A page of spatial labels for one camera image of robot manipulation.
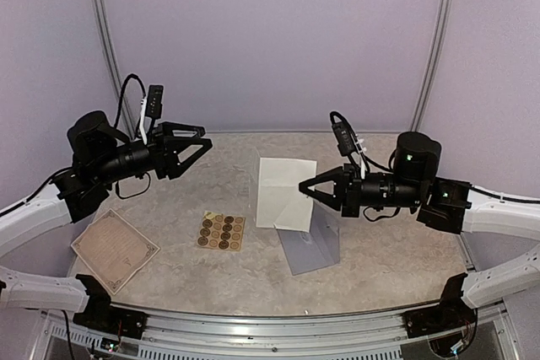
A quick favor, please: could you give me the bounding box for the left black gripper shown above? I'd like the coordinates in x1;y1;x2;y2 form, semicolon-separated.
93;121;212;185

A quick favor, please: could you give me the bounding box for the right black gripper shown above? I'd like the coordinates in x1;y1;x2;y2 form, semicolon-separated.
299;164;425;218

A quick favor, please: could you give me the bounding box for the beige letter sheet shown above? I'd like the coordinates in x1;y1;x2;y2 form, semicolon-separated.
254;157;317;233

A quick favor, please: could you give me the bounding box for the grey envelope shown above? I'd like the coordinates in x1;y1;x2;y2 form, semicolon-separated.
278;204;340;276

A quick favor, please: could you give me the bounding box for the ornate bordered letter sheet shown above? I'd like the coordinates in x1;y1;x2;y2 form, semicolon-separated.
71;209;160;295

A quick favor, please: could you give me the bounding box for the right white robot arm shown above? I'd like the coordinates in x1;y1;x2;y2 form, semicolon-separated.
299;132;539;330

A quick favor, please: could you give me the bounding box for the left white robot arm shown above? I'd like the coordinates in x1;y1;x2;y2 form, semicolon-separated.
1;110;213;330

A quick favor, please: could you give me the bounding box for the brown sticker sheet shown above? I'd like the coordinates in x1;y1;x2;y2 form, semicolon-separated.
196;211;246;252

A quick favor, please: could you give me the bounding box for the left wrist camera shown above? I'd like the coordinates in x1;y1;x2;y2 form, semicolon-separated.
138;84;164;144

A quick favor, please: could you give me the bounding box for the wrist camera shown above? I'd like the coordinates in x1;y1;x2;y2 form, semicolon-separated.
138;84;164;144
332;121;367;179

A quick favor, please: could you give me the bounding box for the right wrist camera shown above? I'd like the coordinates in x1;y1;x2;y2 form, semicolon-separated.
332;121;367;179

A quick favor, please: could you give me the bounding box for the left aluminium frame post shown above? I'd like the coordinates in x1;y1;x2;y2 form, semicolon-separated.
83;0;137;125

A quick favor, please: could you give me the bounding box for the aluminium frame post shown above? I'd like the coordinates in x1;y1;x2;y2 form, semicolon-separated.
409;0;452;132
83;0;137;125

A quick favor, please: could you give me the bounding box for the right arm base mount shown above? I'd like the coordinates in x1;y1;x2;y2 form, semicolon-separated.
402;299;478;338

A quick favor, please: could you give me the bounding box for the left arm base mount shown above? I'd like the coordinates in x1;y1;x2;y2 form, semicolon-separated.
73;301;148;340

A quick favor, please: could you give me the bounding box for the front aluminium rail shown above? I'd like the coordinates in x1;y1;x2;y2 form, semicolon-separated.
40;287;518;360

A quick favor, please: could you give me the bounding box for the right aluminium frame post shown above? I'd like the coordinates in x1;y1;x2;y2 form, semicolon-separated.
409;0;452;132

